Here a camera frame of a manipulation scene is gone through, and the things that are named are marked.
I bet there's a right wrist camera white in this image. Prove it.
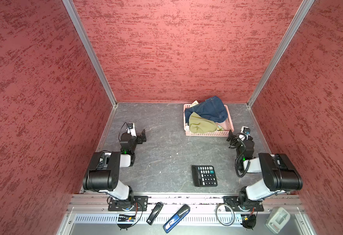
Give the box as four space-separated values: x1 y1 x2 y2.
241 126 251 135

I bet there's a grey plastic dispenser box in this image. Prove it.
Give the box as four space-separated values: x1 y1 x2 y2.
265 207 291 235

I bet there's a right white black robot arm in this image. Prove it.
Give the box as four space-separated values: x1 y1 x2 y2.
223 130 303 212

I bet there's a pastel patterned cloth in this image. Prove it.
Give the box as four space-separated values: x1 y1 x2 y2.
216 123 225 131

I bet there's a small circuit board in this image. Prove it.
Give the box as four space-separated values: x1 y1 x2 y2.
242 214 257 230
118 214 136 223

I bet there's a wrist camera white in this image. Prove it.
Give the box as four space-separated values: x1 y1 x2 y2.
126 123 137 137
241 126 251 135

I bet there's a pink plastic basket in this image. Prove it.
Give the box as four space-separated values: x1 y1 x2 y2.
183 105 234 137

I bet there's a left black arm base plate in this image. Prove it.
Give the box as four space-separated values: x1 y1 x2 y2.
107 195 149 212

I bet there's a blue black stapler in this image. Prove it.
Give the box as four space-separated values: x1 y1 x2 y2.
163 204 190 234

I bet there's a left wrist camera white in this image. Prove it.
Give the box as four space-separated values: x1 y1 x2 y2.
126 123 137 137

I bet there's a left small circuit board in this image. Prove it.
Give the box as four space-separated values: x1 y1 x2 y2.
118 214 136 223

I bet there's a black desk calculator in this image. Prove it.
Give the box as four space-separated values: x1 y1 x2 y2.
191 165 218 188

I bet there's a right small circuit board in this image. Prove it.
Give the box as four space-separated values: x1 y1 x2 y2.
242 214 257 230

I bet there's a grey coiled cable ring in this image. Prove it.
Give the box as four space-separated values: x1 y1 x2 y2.
216 204 236 227

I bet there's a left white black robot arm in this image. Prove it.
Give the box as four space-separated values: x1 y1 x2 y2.
82 130 148 212

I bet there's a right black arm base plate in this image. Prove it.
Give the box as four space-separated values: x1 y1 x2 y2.
223 196 264 212

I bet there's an olive green skirt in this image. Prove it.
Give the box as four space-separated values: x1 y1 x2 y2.
189 112 217 134

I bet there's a blue denim skirt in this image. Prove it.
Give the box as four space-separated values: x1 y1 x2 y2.
185 96 228 123

